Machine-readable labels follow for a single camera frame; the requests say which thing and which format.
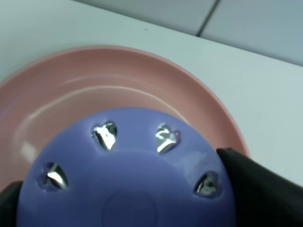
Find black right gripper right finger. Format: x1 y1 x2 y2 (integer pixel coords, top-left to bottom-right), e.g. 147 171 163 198
217 148 303 227

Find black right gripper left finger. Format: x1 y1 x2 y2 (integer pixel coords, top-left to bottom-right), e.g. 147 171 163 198
0 181 23 227

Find purple lidded air freshener can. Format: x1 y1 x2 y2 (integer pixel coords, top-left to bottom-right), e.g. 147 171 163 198
17 108 236 227

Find pink round plate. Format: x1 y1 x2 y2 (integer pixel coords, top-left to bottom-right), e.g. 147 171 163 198
0 46 249 187

